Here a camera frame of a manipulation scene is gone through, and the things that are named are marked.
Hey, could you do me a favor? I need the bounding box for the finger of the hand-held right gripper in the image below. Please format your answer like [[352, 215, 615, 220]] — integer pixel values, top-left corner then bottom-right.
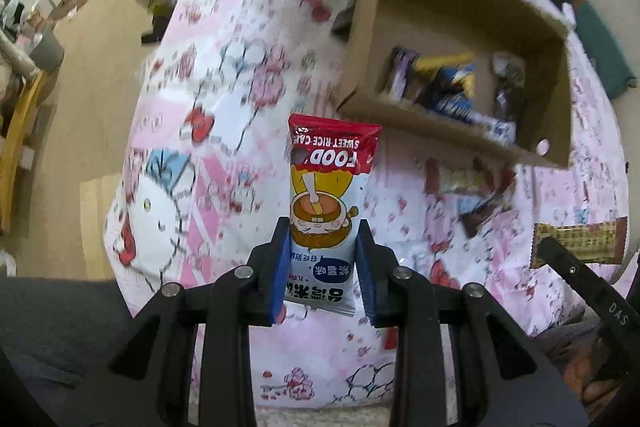
[[537, 234, 612, 305]]

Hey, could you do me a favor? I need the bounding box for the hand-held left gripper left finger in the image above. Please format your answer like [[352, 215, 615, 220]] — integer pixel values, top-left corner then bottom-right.
[[65, 216, 293, 427]]

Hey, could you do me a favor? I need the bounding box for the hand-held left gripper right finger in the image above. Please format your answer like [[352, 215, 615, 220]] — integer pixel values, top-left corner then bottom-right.
[[354, 218, 592, 427]]

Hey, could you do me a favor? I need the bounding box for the yellow brown checkered packet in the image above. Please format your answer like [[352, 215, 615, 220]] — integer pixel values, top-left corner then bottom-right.
[[531, 216, 629, 269]]

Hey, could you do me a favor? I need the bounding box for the red white rice cake packet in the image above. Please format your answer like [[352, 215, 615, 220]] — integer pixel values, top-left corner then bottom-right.
[[287, 113, 383, 318]]

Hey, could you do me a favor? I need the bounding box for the dark brown snack packet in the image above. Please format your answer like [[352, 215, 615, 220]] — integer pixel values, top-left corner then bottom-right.
[[491, 51, 527, 124]]

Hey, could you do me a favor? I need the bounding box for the long blue snack stick packet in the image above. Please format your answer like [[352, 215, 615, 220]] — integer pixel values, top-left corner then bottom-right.
[[385, 48, 420, 102]]

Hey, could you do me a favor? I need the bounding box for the yellow snack packet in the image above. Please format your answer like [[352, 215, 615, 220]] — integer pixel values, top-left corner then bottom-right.
[[412, 52, 476, 100]]

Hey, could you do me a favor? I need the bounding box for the person's right hand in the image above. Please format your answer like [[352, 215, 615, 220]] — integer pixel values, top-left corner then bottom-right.
[[559, 336, 628, 416]]

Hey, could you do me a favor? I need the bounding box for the brown chocolate packet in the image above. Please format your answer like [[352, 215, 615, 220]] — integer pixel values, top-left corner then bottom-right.
[[459, 192, 516, 239]]

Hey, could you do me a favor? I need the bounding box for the green pink candy packet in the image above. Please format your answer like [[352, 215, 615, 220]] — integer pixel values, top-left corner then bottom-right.
[[424, 157, 516, 198]]

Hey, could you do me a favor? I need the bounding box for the teal cushion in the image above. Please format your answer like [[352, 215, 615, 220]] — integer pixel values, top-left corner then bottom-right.
[[530, 0, 639, 98]]

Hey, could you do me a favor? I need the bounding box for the small black object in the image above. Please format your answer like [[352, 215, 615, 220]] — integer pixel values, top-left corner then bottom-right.
[[331, 0, 359, 41]]

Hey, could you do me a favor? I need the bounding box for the yellow wooden stool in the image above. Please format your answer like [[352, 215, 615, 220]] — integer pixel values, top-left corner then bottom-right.
[[0, 68, 49, 234]]

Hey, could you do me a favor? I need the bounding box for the grey trash bin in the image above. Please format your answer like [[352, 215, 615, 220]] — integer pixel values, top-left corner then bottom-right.
[[29, 28, 67, 71]]

